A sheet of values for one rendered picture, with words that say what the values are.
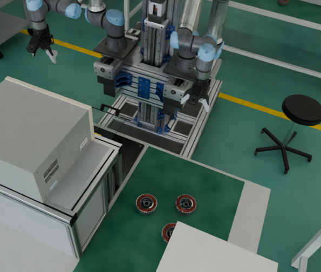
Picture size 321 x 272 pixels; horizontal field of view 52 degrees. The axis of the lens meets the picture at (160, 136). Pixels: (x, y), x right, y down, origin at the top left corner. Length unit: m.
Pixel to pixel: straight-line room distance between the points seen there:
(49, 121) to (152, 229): 0.74
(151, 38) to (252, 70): 2.11
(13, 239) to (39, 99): 0.69
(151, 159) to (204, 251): 0.89
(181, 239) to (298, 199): 1.94
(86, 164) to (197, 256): 0.63
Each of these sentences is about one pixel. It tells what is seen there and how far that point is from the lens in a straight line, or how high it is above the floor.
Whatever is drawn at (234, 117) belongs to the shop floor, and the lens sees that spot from 3.46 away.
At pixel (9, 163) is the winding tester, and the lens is 1.29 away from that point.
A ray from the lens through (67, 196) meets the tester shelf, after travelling 1.41.
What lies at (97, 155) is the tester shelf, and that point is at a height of 1.11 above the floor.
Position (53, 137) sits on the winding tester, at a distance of 1.34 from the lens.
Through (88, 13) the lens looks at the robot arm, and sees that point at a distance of 2.29.
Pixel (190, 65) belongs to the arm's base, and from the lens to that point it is 2.12.
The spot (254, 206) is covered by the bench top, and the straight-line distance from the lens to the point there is 1.91.
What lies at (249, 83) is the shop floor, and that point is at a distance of 3.95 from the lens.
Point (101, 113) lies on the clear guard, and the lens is 1.77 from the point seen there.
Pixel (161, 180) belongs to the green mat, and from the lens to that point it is 1.88.
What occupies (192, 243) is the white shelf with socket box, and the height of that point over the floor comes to 1.21.
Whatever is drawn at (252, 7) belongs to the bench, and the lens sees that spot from 3.79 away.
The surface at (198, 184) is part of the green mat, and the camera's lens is 1.89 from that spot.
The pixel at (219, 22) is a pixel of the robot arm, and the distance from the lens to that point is 1.94.
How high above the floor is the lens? 2.29
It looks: 47 degrees down
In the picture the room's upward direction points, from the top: 7 degrees clockwise
